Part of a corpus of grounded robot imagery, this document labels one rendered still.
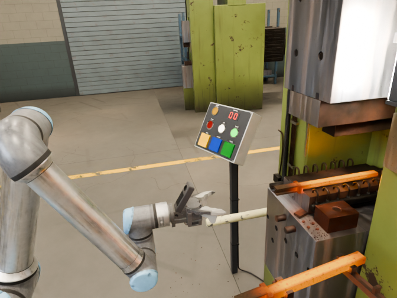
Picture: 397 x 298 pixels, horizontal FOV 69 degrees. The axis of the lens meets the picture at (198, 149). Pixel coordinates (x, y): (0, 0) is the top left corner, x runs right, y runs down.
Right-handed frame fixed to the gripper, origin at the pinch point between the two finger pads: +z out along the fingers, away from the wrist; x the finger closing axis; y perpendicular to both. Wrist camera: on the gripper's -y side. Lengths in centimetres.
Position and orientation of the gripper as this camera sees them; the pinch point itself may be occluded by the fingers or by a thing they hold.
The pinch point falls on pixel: (220, 200)
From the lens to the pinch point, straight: 112.4
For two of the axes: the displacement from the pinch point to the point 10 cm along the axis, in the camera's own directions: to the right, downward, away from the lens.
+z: 9.7, -1.3, 1.8
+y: 0.5, 9.2, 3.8
